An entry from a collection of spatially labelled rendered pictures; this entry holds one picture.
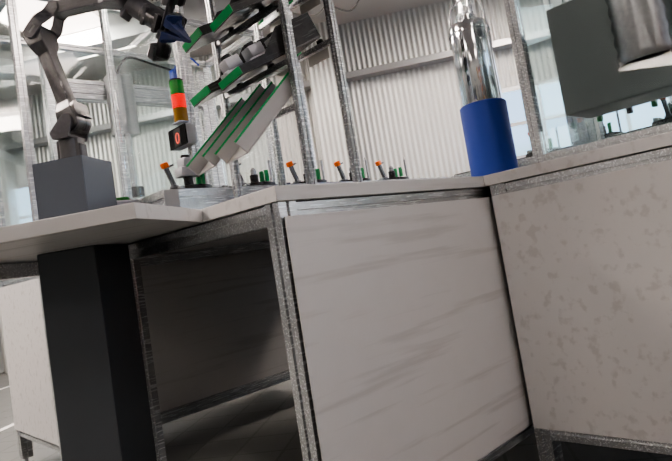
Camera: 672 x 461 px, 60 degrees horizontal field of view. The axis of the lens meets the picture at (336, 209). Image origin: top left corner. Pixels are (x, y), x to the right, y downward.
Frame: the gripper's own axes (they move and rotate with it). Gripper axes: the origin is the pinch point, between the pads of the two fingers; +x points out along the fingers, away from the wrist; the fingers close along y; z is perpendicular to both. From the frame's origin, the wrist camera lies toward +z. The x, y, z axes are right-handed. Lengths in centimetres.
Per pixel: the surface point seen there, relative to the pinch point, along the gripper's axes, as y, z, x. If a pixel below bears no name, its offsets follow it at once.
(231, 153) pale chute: 20.9, 1.9, 24.7
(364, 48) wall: 84, 431, -128
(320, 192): 4, -18, 59
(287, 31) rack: -11.2, 14.3, 20.3
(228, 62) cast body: 1.3, 5.6, 12.4
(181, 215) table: 19, -32, 39
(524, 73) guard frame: -25, 53, 73
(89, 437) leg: 83, -42, 41
